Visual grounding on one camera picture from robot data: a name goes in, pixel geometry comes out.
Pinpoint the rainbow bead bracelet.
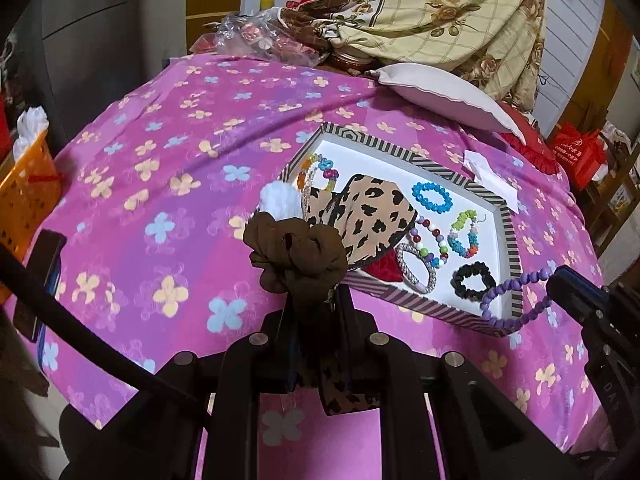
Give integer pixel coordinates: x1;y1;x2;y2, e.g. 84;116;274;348
297;152;341;194

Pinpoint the black smartphone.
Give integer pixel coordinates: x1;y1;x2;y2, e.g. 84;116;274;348
12;229;69;344

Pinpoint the round brown jar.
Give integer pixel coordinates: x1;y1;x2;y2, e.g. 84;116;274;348
327;46;375;75

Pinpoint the striped rim white tray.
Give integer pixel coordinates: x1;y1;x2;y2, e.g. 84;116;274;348
245;122;526;339

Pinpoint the rhinestone bangle bracelet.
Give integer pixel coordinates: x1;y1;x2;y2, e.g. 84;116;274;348
395;242;440;295

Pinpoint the red cushion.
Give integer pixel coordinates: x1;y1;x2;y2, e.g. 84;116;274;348
497;102;559;176

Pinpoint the purple floral bedsheet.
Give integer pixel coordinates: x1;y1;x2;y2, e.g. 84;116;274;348
30;55;609;480

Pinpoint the wooden shelf rack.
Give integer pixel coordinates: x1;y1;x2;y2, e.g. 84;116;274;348
582;120;640;262

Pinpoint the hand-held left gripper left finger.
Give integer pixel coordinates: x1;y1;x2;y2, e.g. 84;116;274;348
57;295;302;480

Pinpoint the white pillow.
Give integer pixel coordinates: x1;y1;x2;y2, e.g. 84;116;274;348
375;63;527;144

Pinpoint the green and multicolour chip bracelet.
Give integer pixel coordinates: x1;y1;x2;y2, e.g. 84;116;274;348
446;209;489;260

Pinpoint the leopard print bow scrunchie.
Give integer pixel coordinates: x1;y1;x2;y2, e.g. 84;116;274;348
305;172;419;272

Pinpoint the white plastic bag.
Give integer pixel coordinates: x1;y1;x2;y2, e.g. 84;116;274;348
12;105;50;161

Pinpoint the black cable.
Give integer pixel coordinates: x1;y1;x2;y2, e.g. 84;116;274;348
0;245;211;414

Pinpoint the mixed round bead bracelet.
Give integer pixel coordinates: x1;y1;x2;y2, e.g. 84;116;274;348
409;215;450;269

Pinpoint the white fluffy scrunchie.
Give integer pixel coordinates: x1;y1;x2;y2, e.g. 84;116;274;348
257;181;304;222

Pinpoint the purple bead bracelet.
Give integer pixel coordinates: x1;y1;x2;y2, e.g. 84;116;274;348
480;267;556;334

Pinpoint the red shopping bag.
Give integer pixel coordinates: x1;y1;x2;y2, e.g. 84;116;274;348
552;122;609;191

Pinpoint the white folded paper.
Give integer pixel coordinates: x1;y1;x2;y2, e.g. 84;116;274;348
462;149;521;211

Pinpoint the orange plastic basket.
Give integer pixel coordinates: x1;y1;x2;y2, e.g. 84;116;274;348
0;130;64;267

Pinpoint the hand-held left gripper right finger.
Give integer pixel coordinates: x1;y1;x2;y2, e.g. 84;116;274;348
334;285;584;480

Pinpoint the grey cabinet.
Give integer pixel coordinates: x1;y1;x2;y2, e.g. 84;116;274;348
10;0;192;137

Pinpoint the cream floral quilt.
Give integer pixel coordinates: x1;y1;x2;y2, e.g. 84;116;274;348
277;0;549;107

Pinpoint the red bow scrunchie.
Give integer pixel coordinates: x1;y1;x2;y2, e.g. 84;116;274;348
362;255;406;284

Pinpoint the blue bead bracelet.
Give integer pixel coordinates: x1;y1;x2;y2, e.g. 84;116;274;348
411;181;455;215

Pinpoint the brown fabric scrunchie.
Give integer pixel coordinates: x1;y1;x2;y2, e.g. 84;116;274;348
242;212;382;417

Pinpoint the black scrunchie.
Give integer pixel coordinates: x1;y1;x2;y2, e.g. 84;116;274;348
450;261;494;303

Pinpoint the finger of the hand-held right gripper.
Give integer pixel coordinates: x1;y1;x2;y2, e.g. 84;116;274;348
545;265;614;332

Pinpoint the clear plastic bag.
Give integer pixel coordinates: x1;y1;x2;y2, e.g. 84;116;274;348
202;7;331;69

